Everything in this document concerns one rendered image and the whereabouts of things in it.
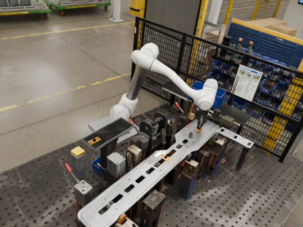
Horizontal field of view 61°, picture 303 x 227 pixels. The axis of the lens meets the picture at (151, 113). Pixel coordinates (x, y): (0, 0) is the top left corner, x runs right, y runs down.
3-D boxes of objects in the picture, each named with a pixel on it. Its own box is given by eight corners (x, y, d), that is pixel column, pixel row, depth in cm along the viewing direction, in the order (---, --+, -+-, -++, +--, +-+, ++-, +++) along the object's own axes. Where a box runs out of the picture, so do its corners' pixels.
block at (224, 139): (216, 169, 223) (225, 144, 207) (205, 162, 228) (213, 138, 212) (221, 163, 229) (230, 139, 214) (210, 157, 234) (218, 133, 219)
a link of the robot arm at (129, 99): (112, 114, 247) (122, 102, 264) (127, 122, 247) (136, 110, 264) (139, 44, 200) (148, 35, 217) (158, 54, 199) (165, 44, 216)
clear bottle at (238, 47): (236, 61, 236) (242, 40, 225) (229, 59, 239) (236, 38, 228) (238, 60, 241) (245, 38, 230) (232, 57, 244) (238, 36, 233)
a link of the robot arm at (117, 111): (105, 128, 235) (106, 109, 222) (114, 117, 249) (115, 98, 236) (121, 133, 232) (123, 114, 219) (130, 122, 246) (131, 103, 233)
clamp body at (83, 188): (84, 233, 162) (82, 197, 142) (73, 222, 167) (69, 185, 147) (96, 224, 169) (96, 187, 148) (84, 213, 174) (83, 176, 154)
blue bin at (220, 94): (217, 109, 240) (221, 97, 233) (187, 98, 251) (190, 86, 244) (222, 102, 253) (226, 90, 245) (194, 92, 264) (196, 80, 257)
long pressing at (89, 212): (101, 241, 130) (101, 239, 129) (72, 214, 141) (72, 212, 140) (222, 127, 224) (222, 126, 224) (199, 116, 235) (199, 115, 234)
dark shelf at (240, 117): (241, 127, 226) (242, 124, 224) (160, 88, 268) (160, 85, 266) (250, 117, 241) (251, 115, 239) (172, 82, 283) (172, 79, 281)
